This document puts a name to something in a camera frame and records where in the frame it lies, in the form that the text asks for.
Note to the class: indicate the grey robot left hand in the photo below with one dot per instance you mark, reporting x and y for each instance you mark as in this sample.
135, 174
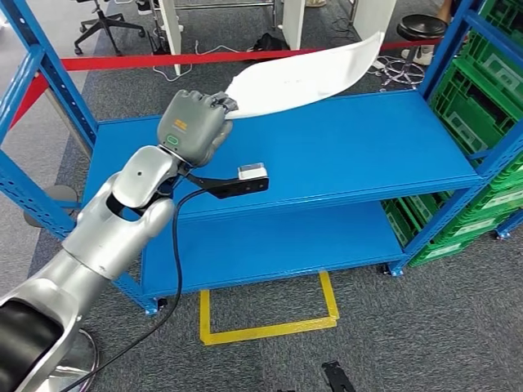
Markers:
192, 127

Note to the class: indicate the white curved plastic part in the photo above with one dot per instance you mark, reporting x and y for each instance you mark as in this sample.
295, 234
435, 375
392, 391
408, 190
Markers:
306, 81

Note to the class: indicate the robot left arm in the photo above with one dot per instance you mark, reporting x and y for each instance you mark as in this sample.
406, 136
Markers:
110, 232

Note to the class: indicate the blue metal shelf rack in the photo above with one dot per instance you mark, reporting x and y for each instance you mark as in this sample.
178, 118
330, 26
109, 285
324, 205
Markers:
327, 151
506, 227

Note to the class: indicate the white table leg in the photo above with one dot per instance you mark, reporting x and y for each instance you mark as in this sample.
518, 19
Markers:
293, 21
170, 32
373, 16

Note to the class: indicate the black bag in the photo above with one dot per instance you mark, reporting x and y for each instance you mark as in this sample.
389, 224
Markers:
267, 42

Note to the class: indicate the black office chair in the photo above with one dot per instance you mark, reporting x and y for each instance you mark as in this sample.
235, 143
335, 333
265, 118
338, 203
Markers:
102, 24

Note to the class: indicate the person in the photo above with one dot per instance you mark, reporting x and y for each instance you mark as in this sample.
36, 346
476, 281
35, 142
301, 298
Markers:
420, 54

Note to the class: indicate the black robot right foot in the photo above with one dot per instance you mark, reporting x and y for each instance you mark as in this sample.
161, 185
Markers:
336, 377

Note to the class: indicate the black round stool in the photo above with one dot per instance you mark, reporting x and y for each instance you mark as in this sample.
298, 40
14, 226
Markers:
423, 27

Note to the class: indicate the green plastic crate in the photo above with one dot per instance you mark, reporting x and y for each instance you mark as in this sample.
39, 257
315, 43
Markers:
498, 65
504, 197
466, 113
443, 249
474, 224

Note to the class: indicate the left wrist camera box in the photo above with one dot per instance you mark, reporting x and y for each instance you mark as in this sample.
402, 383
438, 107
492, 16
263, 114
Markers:
245, 186

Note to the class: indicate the black stanchion post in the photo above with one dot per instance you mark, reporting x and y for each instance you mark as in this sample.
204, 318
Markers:
53, 197

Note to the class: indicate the chrome stanchion post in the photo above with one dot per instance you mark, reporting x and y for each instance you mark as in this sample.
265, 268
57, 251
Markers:
78, 357

